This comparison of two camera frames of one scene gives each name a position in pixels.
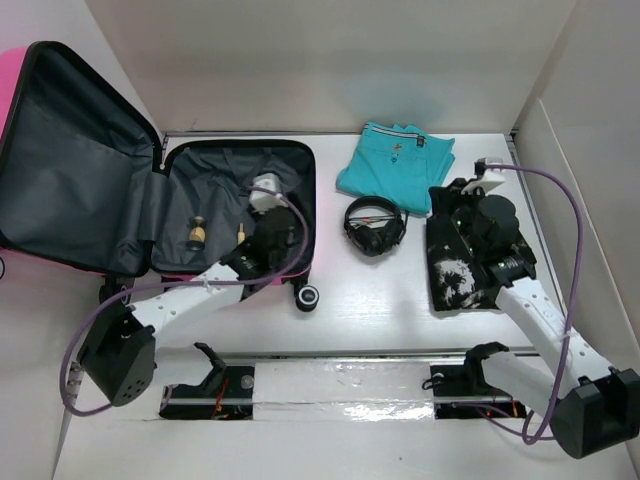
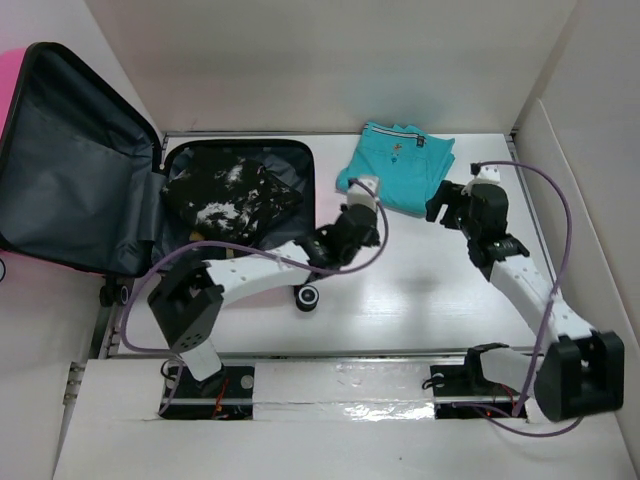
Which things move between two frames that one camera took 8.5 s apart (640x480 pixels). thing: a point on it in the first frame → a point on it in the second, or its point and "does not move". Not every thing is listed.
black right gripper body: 464,197 does not move
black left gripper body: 280,261 → 369,239
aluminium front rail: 163,356 does not move
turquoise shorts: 401,164 does not move
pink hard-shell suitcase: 86,182 does not move
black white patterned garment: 458,283 → 224,195
